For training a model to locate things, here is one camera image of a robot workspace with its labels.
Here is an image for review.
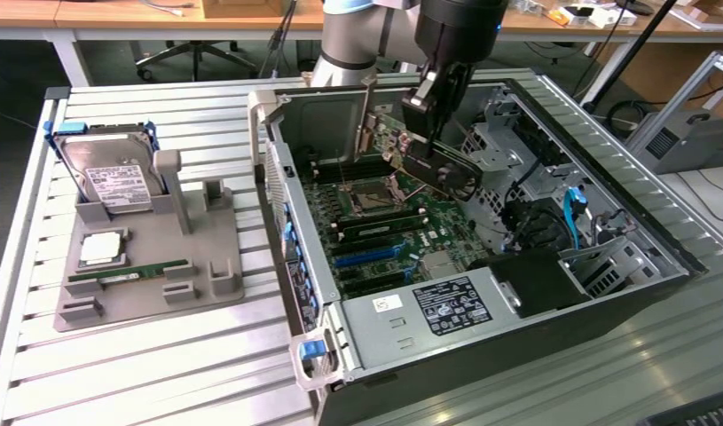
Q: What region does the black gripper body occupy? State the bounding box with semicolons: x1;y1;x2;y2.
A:
402;0;509;107

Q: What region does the black graphics card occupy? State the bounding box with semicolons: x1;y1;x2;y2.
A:
354;73;486;204

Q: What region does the small white box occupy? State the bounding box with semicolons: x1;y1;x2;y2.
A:
559;4;638;30

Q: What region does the metal disk bay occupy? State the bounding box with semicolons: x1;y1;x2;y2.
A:
455;95;575;232

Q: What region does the black tripod pole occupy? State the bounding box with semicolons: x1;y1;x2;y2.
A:
579;0;681;112

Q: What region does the brown cardboard box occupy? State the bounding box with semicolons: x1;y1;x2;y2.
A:
202;0;293;20

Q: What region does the metal socket cover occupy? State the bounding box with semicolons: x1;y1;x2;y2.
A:
383;170;425;201

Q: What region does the thin locking lever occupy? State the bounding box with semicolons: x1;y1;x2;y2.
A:
334;149;347;196

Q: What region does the CPU socket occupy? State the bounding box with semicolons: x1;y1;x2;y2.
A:
347;178;407;218

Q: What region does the black office chair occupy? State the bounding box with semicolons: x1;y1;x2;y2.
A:
134;39;261;83

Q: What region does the green motherboard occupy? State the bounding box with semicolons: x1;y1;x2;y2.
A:
301;148;497;299

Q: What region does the grey machine box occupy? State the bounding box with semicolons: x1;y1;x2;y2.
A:
624;110;723;175

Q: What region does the dark labelled RAM stick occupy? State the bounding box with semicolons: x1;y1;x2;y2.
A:
335;211;431;244

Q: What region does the silver chipset heatsink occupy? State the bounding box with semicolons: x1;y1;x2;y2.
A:
423;252;458;277

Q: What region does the blue expansion slot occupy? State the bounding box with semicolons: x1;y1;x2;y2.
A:
331;247;402;269

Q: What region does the black plastic shroud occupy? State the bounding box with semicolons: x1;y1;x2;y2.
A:
487;248;593;319

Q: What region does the hard disk blue carrier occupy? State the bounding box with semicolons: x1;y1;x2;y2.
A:
43;119;164;217

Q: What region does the grey power supply unit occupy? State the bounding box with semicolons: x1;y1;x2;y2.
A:
329;264;519;374

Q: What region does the grey parts rack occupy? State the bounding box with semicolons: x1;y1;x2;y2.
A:
52;149;249;334

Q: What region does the black open PC case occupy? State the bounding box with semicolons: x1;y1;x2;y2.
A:
247;77;710;426

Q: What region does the silver CPU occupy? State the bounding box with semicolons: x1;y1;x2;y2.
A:
79;231;126;264

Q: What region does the green RAM stick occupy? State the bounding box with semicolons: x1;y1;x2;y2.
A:
68;260;195;283

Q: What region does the black keyboard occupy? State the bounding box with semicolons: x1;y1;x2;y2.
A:
645;392;723;426

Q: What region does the aluminium profile frame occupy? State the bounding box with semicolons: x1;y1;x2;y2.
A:
662;50;723;119

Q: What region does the blue wire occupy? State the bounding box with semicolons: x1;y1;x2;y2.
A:
563;185;589;253

